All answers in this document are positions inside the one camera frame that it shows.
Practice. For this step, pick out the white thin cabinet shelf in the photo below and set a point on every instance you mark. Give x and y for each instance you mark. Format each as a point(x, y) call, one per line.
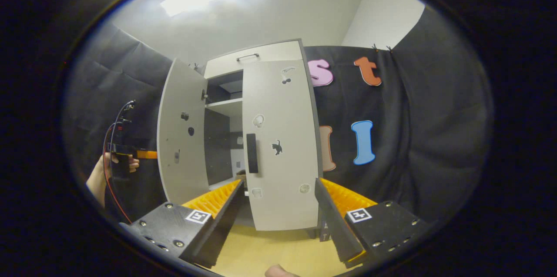
point(226, 106)

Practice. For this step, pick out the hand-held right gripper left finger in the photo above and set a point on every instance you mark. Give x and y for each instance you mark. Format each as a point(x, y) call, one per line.
point(219, 227)

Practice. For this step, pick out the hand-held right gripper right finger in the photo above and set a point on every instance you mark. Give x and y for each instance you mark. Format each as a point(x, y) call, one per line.
point(335, 225)

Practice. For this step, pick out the white shoe cabinet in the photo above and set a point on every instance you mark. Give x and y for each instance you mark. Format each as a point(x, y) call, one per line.
point(217, 146)

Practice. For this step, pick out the white cabinet door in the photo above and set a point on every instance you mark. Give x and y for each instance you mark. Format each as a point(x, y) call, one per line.
point(174, 181)
point(287, 116)

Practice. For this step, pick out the white cabinet drawer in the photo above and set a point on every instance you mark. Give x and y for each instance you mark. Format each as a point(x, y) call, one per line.
point(278, 53)

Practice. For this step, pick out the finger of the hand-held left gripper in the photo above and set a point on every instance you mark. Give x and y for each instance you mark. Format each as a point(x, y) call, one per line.
point(148, 154)

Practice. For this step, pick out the brown fluffy shoe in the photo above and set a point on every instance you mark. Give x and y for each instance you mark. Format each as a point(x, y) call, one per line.
point(241, 175)

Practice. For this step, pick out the black backdrop cloth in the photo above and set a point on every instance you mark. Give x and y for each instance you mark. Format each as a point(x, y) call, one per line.
point(435, 138)

